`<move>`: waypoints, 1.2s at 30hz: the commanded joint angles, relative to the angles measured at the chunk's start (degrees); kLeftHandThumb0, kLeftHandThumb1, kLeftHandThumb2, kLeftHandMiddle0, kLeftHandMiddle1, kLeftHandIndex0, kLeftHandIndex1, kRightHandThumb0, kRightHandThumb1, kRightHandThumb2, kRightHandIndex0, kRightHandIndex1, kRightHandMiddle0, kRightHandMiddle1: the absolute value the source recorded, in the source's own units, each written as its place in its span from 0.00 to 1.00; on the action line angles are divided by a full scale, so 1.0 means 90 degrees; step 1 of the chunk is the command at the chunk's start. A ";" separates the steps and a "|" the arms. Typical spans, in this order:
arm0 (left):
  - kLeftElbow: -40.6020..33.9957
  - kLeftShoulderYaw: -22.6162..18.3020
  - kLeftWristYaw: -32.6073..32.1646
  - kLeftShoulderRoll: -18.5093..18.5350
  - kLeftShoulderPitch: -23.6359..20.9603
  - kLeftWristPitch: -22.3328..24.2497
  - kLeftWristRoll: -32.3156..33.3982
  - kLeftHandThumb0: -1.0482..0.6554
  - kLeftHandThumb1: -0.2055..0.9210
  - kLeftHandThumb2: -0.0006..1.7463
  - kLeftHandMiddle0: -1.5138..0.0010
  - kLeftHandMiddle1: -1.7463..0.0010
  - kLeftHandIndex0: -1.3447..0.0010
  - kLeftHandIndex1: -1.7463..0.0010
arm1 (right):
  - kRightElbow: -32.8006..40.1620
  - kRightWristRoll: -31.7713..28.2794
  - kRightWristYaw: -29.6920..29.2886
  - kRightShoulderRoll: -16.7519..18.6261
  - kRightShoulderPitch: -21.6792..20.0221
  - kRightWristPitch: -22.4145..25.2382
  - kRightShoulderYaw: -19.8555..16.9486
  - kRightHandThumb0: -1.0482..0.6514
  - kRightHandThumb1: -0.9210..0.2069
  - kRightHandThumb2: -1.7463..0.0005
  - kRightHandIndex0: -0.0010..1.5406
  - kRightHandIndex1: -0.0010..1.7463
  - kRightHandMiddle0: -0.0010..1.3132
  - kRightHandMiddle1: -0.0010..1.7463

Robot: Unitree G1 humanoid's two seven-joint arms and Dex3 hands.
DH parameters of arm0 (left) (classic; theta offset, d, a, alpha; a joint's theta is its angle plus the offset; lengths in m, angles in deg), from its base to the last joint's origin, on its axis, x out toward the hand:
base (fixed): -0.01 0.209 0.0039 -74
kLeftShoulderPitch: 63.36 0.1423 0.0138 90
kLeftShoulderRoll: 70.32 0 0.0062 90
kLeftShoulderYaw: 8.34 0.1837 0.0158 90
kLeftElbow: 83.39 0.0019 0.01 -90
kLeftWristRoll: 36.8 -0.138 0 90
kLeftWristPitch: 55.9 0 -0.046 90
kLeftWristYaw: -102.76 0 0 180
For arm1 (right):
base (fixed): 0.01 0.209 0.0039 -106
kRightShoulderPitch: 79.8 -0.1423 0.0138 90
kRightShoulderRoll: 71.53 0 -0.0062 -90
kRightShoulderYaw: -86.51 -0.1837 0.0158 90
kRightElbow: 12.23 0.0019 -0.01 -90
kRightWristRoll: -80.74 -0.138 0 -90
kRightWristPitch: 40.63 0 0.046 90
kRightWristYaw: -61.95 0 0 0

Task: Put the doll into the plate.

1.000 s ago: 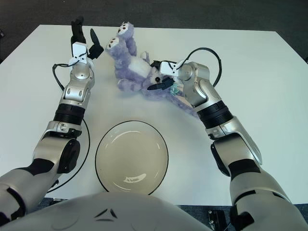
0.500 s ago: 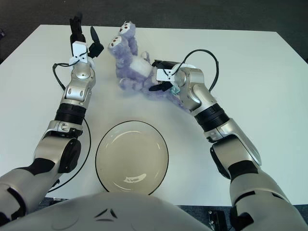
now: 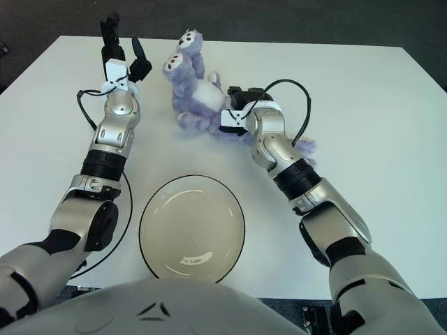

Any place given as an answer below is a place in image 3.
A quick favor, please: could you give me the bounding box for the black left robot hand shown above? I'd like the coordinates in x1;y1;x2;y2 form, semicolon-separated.
99;11;154;96

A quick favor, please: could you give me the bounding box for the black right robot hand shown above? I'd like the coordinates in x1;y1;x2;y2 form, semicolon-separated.
219;85;280;137

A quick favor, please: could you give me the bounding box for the purple plush bunny doll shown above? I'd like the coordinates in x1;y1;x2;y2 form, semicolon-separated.
162;28;318;165

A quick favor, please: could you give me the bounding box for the white plate with black rim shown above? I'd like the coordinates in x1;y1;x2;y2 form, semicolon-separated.
138;174;246;284

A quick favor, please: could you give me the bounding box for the grey robot torso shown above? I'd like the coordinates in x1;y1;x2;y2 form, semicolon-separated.
0;277;305;335

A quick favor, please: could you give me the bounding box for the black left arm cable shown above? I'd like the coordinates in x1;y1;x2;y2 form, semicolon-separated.
68;89;134;279

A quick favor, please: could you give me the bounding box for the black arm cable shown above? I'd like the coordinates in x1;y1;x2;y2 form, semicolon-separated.
68;89;134;279
244;79;312;144

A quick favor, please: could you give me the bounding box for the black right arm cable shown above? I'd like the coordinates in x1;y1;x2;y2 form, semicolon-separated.
244;79;312;144

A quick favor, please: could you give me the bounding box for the black metal bracket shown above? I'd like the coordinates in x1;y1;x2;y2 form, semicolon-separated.
302;306;331;335

